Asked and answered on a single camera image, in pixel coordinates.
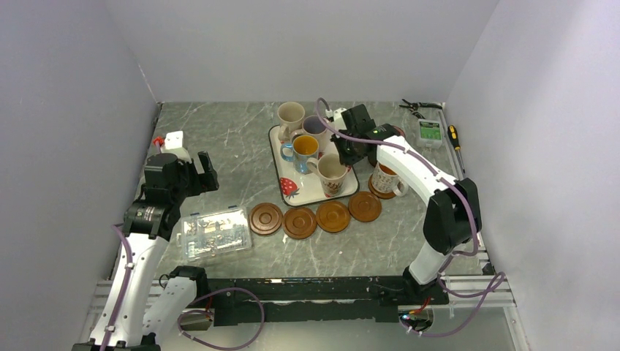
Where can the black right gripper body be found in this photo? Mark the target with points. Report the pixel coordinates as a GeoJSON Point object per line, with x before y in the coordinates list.
{"type": "Point", "coordinates": [347, 150]}

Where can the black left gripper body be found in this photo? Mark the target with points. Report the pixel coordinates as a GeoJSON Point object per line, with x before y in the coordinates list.
{"type": "Point", "coordinates": [191, 183]}

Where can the cream patterned mug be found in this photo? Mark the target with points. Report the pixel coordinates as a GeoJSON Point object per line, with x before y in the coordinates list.
{"type": "Point", "coordinates": [331, 173]}

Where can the clear plastic parts box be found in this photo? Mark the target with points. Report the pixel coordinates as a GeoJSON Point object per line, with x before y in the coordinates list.
{"type": "Point", "coordinates": [216, 233]}

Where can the white mug orange inside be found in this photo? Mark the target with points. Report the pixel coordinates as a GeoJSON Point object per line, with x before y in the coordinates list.
{"type": "Point", "coordinates": [401, 188]}

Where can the brown wooden coaster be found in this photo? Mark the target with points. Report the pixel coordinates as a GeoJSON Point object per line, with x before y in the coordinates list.
{"type": "Point", "coordinates": [265, 219]}
{"type": "Point", "coordinates": [365, 207]}
{"type": "Point", "coordinates": [299, 223]}
{"type": "Point", "coordinates": [333, 216]}
{"type": "Point", "coordinates": [382, 186]}

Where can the pink mug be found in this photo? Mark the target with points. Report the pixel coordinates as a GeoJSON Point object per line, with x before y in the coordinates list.
{"type": "Point", "coordinates": [400, 131]}

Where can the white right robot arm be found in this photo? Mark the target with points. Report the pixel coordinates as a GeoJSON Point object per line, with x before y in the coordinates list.
{"type": "Point", "coordinates": [452, 221]}

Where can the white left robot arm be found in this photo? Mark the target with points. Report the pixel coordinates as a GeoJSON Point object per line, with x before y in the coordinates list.
{"type": "Point", "coordinates": [127, 322]}

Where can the grey purple mug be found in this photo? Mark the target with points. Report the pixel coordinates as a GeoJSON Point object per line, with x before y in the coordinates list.
{"type": "Point", "coordinates": [313, 126]}

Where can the blue mug yellow inside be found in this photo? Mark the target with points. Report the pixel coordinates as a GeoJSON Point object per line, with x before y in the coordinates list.
{"type": "Point", "coordinates": [299, 151]}

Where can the black pliers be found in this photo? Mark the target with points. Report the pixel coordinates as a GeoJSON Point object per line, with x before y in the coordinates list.
{"type": "Point", "coordinates": [414, 107]}

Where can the cream mug outside tray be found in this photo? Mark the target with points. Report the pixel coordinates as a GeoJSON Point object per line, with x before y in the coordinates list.
{"type": "Point", "coordinates": [291, 116]}

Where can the white green electronic device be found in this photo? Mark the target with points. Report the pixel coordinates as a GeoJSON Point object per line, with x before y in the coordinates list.
{"type": "Point", "coordinates": [429, 134]}

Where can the white serving tray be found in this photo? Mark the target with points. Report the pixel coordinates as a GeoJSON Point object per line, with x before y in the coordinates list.
{"type": "Point", "coordinates": [300, 190]}

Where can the yellow black screwdriver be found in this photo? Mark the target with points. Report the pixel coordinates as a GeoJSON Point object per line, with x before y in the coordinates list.
{"type": "Point", "coordinates": [455, 143]}

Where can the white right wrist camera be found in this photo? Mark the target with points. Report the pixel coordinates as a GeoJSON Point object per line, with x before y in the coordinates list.
{"type": "Point", "coordinates": [335, 118]}

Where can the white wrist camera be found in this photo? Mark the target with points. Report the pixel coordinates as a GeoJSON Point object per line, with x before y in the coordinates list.
{"type": "Point", "coordinates": [335, 118]}
{"type": "Point", "coordinates": [173, 143]}

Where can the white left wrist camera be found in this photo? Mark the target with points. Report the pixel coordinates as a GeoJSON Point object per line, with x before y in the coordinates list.
{"type": "Point", "coordinates": [173, 143]}

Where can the aluminium frame rail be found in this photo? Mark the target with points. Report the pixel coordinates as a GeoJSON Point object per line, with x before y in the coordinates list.
{"type": "Point", "coordinates": [483, 257]}

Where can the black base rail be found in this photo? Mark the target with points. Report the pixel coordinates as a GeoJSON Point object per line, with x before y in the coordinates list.
{"type": "Point", "coordinates": [301, 299]}

